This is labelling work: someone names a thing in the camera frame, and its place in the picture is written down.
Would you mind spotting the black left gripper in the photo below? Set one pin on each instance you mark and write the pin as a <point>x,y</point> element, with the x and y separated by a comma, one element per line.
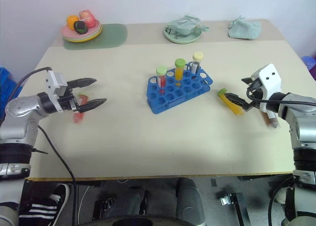
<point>66,101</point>

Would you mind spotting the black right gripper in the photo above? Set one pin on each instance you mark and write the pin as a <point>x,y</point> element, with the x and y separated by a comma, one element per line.
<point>256,91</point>

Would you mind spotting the orange tube with green cap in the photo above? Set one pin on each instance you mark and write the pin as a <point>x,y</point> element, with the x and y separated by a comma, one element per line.
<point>179,70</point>
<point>228,101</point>

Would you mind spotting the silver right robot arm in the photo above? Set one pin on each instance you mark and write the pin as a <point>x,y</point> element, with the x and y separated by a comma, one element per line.
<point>302,127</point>

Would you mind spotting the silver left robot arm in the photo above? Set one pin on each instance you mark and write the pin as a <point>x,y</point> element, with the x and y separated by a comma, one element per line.
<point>19,107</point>

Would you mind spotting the brown tube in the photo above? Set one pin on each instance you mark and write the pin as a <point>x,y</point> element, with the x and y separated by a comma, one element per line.
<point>271,122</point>

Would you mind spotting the clear tube with yellow cap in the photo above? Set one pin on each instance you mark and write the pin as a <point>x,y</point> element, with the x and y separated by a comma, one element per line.
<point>197,61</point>

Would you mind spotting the blue test tube rack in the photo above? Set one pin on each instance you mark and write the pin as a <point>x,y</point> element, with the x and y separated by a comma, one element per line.
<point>170,97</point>

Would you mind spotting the red tube with green cap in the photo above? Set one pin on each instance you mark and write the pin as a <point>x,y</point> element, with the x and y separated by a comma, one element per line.
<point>162,78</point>

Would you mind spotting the yellow plate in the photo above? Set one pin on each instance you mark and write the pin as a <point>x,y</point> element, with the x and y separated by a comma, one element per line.
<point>92,37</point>

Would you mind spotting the light green plate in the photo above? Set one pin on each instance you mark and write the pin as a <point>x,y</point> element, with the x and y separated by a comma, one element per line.
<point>95,33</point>

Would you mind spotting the mint green crumpled cloth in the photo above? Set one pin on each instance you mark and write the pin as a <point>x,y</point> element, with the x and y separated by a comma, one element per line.
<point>244,28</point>

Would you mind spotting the green placemat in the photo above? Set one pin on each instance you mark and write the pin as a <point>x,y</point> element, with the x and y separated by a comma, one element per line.
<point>113,35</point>

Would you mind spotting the pink plate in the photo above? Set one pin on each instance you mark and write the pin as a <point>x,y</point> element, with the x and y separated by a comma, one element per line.
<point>69,33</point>

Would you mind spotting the black and green toy fruit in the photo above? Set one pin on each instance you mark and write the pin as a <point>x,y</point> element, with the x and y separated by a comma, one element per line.
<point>80,27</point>

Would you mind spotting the purple and blue container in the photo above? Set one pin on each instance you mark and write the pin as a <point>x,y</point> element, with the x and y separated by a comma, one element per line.
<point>310,64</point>

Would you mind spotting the orange toy fruit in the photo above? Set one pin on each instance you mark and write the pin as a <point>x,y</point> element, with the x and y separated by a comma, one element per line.
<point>71,20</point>

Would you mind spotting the pink red toy fruit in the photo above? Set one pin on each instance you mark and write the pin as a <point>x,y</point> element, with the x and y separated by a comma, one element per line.
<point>87,18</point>

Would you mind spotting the mint green plate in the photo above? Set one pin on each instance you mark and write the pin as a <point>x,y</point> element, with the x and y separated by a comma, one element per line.
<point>181,39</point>

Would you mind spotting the blue plastic crate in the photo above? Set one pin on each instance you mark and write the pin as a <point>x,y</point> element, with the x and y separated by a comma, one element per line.
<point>6,85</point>

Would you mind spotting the dark grey rounded shape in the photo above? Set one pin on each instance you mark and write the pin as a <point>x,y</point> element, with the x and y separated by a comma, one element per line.
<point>190,201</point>
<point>128,201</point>

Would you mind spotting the black shoe with white stripes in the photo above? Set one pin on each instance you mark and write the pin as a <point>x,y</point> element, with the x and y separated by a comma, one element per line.
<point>47,206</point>

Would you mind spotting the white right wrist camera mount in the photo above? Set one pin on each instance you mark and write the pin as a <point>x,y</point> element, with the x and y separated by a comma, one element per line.
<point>269,78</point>

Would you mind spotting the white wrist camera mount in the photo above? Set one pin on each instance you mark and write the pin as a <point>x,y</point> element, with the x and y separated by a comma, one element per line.
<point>54,81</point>
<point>269,78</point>

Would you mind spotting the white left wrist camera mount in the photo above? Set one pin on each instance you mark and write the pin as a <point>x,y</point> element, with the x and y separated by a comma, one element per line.
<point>54,81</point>

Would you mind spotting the black metal frame with bracket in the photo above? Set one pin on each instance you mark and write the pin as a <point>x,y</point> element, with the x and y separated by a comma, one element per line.
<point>234,200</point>

